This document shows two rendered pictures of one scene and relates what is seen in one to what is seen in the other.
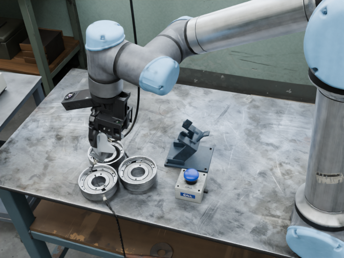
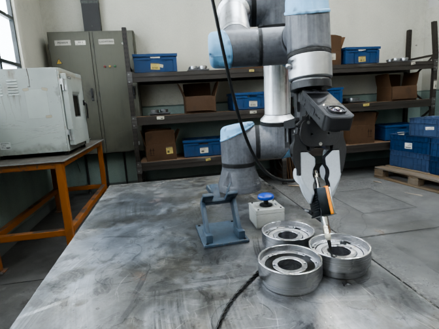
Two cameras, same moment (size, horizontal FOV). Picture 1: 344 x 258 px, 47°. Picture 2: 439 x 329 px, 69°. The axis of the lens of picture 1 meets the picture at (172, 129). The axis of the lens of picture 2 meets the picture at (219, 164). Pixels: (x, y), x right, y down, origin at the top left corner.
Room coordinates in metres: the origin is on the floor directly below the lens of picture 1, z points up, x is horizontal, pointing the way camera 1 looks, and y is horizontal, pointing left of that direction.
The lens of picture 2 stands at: (1.14, 0.58, 1.10)
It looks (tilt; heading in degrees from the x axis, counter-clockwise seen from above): 11 degrees down; 242
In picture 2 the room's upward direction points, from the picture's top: 3 degrees counter-clockwise
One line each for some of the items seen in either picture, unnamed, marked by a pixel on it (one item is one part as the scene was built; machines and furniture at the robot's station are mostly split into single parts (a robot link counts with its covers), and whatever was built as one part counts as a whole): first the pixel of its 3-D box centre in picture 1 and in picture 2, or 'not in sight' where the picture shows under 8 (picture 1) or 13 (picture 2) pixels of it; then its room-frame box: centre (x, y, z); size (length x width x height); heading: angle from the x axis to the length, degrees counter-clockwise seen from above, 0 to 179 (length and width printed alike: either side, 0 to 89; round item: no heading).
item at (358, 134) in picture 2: not in sight; (354, 126); (-2.68, -2.55, 0.67); 0.52 x 0.43 x 0.43; 161
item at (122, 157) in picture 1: (106, 155); (289, 269); (0.81, 0.19, 0.82); 0.10 x 0.10 x 0.04
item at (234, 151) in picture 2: not in sight; (239, 141); (0.56, -0.36, 0.97); 0.13 x 0.12 x 0.14; 149
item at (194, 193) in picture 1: (193, 186); (265, 212); (0.68, -0.05, 0.82); 0.08 x 0.07 x 0.05; 71
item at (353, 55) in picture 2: not in sight; (354, 57); (-2.67, -2.57, 1.61); 0.52 x 0.38 x 0.22; 164
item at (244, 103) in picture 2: not in sight; (248, 101); (-1.25, -3.04, 1.11); 0.52 x 0.38 x 0.22; 161
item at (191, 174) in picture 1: (191, 178); (266, 203); (0.68, -0.05, 0.85); 0.04 x 0.04 x 0.05
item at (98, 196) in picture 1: (99, 183); (338, 255); (0.71, 0.20, 0.82); 0.10 x 0.10 x 0.04
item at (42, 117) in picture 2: not in sight; (45, 113); (1.14, -2.45, 1.10); 0.62 x 0.61 x 0.65; 71
